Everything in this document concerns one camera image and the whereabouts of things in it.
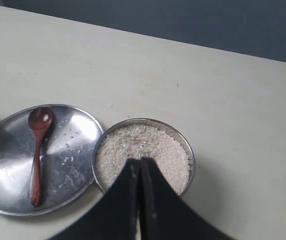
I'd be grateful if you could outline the steel bowl of rice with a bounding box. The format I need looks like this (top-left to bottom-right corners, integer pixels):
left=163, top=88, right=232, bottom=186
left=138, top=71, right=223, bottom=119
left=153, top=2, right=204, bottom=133
left=92, top=118, right=196, bottom=196

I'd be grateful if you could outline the round steel plate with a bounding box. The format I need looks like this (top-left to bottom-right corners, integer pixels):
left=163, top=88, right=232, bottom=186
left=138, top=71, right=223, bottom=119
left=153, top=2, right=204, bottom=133
left=0, top=104, right=104, bottom=217

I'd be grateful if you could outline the dark red wooden spoon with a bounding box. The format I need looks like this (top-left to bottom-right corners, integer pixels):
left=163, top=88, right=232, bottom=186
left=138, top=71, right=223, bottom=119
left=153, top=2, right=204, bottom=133
left=28, top=106, right=53, bottom=207

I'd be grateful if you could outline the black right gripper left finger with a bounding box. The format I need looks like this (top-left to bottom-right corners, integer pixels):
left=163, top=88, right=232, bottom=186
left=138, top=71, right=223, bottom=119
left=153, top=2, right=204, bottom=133
left=51, top=158, right=140, bottom=240

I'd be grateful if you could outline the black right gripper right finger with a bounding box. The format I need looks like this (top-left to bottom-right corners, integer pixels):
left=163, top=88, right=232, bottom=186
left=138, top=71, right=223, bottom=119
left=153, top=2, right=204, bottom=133
left=139, top=157, right=230, bottom=240

